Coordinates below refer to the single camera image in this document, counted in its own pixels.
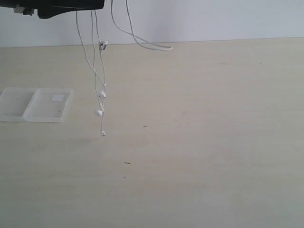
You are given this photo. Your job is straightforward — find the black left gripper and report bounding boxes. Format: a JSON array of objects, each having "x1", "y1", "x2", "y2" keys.
[{"x1": 0, "y1": 0, "x2": 105, "y2": 19}]

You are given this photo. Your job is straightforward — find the white wired earphones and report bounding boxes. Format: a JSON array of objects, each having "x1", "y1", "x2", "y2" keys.
[{"x1": 76, "y1": 0, "x2": 173, "y2": 136}]

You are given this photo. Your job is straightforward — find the clear plastic storage case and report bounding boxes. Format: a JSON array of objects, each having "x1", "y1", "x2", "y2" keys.
[{"x1": 0, "y1": 87, "x2": 74, "y2": 123}]

